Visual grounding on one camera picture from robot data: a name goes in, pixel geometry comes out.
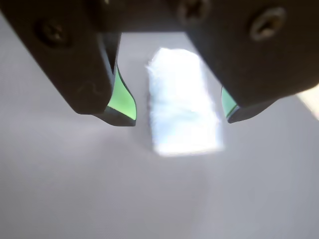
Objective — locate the light blue yarn-wrapped block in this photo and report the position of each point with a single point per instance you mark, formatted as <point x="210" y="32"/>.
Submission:
<point x="179" y="104"/>

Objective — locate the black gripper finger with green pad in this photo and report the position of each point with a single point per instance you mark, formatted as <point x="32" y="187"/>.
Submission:
<point x="249" y="62"/>
<point x="62" y="62"/>

